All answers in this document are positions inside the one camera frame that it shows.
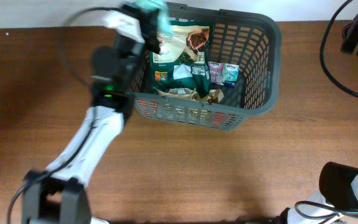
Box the mint green wipes packet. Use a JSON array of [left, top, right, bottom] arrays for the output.
[[132, 0, 173, 37]]

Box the green coffee bean bag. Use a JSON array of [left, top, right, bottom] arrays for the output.
[[150, 21, 213, 97]]

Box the beige paper pouch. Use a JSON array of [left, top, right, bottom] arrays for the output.
[[154, 87, 199, 100]]

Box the Kleenex tissue multipack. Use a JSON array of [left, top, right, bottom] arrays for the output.
[[208, 62, 240, 88]]

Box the orange spaghetti packet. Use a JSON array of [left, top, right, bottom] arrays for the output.
[[135, 99, 234, 129]]

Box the brown clear snack bag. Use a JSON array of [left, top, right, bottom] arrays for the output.
[[193, 89, 224, 104]]

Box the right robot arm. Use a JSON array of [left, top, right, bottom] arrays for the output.
[[271, 14, 358, 223]]

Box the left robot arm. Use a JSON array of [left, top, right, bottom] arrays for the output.
[[12, 1, 171, 224]]

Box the black cable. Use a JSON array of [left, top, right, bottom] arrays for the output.
[[318, 0, 358, 107]]

